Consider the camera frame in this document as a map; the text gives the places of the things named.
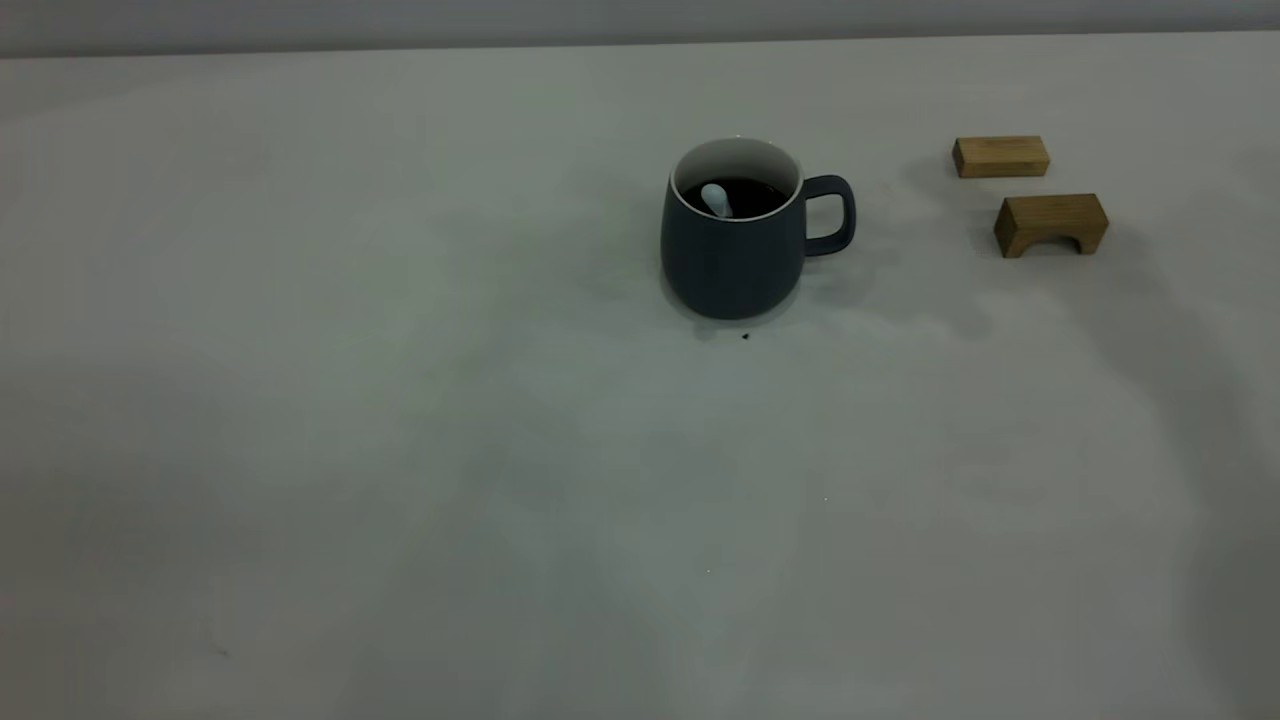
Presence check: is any dark grey ceramic mug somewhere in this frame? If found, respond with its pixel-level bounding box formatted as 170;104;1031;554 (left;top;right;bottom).
660;137;857;322

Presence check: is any flat rectangular wooden block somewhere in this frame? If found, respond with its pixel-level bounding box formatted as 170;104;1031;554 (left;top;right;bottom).
952;135;1051;179

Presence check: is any arched wooden block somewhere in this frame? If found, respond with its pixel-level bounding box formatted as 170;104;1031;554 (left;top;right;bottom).
993;194;1109;260

